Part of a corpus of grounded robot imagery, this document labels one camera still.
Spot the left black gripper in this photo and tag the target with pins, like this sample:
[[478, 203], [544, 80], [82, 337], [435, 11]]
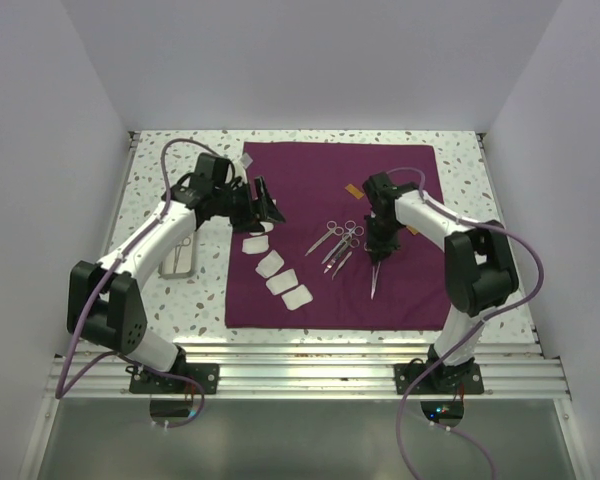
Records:
[[249, 221]]

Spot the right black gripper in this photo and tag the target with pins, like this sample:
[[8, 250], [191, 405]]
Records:
[[378, 249]]

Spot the steel forceps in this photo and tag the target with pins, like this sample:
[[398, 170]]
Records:
[[374, 278]]

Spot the steel hemostat clamp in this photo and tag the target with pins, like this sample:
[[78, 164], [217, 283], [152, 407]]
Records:
[[186, 242]]

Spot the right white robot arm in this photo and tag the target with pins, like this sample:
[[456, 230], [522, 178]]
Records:
[[479, 270]]

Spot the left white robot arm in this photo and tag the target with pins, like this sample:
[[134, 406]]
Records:
[[105, 305]]

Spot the purple cloth mat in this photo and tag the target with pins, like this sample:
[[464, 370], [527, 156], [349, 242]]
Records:
[[309, 183]]

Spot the stainless steel instrument tray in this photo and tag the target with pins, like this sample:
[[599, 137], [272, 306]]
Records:
[[186, 266]]

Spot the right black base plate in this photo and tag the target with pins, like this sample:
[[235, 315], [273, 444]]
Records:
[[443, 380]]

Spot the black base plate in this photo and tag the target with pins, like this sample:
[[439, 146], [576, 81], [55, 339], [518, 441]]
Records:
[[187, 379], [443, 380]]

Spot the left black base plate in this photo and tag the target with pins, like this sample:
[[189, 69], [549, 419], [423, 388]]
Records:
[[187, 379]]

